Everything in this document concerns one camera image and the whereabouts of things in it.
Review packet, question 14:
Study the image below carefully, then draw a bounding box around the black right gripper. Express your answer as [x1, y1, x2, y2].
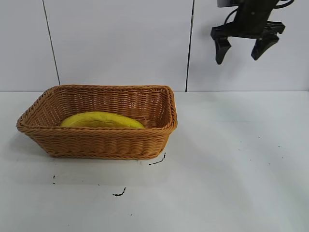
[211, 0, 286, 65]

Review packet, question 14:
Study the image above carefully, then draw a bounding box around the yellow banana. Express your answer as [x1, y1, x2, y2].
[60, 111, 145, 129]

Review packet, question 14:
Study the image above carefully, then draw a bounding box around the brown wicker basket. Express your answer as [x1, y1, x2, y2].
[16, 84, 179, 160]

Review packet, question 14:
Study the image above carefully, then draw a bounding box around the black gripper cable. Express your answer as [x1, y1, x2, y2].
[274, 0, 296, 9]
[223, 7, 239, 25]

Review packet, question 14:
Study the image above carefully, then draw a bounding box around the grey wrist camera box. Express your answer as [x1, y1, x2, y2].
[217, 0, 239, 8]

